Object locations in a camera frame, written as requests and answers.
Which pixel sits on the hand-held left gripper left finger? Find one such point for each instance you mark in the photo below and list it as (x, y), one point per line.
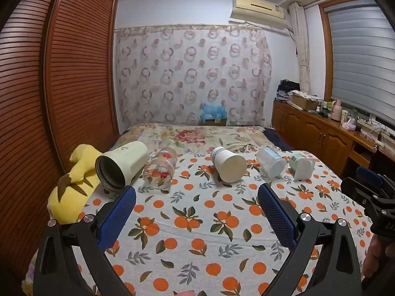
(118, 217)

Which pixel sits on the beige air conditioner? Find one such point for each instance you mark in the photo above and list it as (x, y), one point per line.
(257, 10)

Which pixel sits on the beige tied curtain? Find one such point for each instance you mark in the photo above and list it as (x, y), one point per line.
(301, 46)

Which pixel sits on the blue plastic bag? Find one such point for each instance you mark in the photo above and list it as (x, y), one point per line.
(213, 111)

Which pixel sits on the grey window blind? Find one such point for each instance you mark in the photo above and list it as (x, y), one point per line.
(361, 58)

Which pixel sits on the pale green tumbler cup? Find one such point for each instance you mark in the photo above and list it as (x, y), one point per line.
(122, 163)

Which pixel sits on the dark blue cloth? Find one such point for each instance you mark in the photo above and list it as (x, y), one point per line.
(277, 138)

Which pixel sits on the small cardboard box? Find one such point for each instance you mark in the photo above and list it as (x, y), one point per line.
(216, 122)

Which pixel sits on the orange fruit print blanket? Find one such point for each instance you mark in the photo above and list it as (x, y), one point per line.
(197, 222)

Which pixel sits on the clear plastic bottle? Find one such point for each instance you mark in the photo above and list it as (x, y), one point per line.
(271, 162)

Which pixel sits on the pink bottle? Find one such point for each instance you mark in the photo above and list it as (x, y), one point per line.
(336, 111)

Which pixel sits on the circle pattern lace curtain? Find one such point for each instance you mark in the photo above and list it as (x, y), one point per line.
(188, 74)

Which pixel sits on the open cardboard box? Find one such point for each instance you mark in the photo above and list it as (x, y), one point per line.
(305, 100)

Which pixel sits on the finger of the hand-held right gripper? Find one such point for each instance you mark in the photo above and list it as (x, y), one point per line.
(370, 174)
(356, 188)

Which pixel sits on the yellow plush toy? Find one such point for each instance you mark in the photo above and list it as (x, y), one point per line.
(72, 191)

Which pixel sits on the pink tissue box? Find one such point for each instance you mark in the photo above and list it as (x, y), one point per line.
(347, 125)

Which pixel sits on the person's right hand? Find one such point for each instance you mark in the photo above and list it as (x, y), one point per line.
(372, 256)

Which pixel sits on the flower print glass cup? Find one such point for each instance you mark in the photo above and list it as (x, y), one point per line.
(160, 168)

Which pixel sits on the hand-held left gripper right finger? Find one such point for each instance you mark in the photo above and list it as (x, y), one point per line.
(275, 217)

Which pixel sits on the white power strip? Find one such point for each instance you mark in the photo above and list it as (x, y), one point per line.
(367, 122)

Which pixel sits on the wooden side cabinet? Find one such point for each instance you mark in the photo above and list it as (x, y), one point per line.
(311, 132)

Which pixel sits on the brown slatted wardrobe door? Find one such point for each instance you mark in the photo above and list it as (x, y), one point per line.
(21, 114)
(81, 67)

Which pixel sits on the white cup with green label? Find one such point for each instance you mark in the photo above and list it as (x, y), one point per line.
(302, 166)

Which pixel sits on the floral bed sheet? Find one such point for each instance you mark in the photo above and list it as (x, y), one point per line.
(191, 137)

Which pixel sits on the white paper cup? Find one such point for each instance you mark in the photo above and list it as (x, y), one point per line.
(230, 165)

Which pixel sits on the stack of folded clothes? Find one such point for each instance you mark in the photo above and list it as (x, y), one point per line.
(287, 91)

